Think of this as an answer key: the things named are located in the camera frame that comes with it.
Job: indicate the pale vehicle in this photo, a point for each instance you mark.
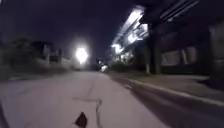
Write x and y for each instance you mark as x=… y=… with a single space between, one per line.
x=104 y=67

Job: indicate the street lamp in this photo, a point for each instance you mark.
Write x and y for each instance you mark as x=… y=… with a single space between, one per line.
x=81 y=55

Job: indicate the lit building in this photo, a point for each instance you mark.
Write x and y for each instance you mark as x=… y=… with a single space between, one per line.
x=133 y=30

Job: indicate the dark leaf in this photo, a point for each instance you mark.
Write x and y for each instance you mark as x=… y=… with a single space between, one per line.
x=81 y=120

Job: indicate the pale kerb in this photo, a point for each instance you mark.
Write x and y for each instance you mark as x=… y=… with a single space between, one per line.
x=173 y=92

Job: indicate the dark asphalt strip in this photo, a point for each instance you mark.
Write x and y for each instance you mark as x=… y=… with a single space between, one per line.
x=166 y=106

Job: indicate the row of buildings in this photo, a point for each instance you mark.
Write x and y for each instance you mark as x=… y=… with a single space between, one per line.
x=43 y=56

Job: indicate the pale concrete road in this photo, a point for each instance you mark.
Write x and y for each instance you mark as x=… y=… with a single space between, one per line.
x=50 y=100

